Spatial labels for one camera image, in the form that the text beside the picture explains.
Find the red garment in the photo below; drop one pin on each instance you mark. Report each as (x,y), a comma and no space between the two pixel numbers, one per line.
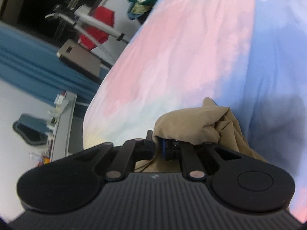
(103,19)

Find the white dressing table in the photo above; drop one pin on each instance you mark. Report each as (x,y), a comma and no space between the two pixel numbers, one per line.
(64,129)

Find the dark window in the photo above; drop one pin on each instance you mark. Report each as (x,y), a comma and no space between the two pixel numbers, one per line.
(36,4)

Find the blue curtain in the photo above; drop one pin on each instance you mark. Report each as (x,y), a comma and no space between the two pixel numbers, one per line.
(36,64)

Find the tan shirt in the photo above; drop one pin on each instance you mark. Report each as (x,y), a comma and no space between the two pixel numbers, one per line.
(191,124)

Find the bed with pastel cover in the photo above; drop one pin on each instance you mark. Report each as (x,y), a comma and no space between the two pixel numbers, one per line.
(191,52)

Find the white tissue box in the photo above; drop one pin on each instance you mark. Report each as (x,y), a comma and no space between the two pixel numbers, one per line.
(60,100)

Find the wavy white-framed mirror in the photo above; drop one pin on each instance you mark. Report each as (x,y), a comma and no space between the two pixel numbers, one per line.
(30,130)

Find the white stand pole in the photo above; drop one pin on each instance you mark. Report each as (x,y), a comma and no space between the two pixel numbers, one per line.
(96,21)

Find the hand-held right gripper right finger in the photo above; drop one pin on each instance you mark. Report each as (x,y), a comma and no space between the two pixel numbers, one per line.
(164,148)

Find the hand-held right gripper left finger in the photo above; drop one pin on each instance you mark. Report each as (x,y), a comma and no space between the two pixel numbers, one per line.
(130,154)

